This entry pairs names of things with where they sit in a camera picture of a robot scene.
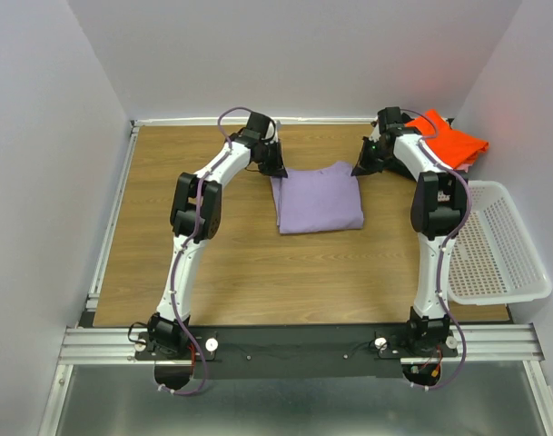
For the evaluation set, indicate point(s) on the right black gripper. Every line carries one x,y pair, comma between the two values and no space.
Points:
362,166

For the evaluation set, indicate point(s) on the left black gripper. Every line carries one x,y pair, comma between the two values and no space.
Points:
276,168

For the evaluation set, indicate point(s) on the purple t shirt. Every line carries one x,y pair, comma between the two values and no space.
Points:
322,200

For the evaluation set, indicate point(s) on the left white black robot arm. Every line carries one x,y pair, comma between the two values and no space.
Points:
195,218

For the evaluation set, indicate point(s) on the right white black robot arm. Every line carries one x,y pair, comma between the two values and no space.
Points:
440,207

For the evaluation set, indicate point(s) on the dark grey folded t shirt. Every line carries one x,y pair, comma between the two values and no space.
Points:
409,146

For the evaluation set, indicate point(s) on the orange folded t shirt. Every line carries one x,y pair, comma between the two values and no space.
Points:
452,146

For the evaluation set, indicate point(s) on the pink folded t shirt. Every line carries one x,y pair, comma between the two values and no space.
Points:
464,167

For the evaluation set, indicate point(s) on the white plastic laundry basket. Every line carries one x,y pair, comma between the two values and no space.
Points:
494,260

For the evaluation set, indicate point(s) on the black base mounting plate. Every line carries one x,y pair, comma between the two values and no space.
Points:
213,356

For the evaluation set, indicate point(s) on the aluminium frame rail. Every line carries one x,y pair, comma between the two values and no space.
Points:
485,343

